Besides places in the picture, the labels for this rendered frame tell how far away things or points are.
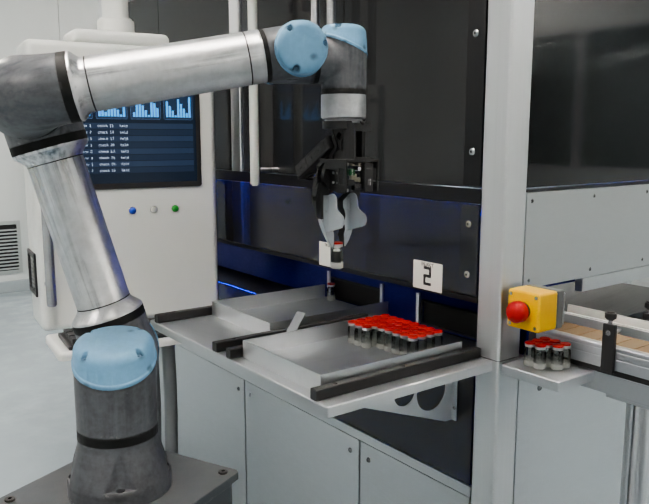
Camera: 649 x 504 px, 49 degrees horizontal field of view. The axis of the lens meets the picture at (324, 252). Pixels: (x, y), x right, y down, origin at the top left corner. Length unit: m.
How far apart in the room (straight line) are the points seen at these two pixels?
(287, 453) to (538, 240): 1.00
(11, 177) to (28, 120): 5.56
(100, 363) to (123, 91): 0.37
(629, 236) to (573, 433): 0.45
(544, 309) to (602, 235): 0.34
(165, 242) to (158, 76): 1.09
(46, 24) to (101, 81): 5.74
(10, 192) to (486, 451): 5.56
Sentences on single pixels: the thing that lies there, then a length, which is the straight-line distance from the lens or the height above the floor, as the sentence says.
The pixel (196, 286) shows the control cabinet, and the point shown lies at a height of 0.88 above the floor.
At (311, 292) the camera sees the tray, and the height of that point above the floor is 0.90.
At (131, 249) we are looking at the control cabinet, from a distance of 2.04.
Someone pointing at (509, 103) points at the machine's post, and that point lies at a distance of 1.37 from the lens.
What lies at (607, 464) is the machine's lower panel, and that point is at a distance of 1.86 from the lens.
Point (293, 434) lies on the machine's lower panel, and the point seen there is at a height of 0.49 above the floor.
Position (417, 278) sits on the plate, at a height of 1.01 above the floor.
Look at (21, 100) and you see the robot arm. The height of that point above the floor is 1.35.
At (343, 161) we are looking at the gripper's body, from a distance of 1.16.
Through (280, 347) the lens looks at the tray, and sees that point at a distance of 1.47.
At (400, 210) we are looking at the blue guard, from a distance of 1.57.
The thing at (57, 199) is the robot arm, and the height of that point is 1.21.
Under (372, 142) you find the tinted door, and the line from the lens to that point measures 1.64.
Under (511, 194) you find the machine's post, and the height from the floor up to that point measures 1.20.
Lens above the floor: 1.31
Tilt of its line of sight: 9 degrees down
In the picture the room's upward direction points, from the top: straight up
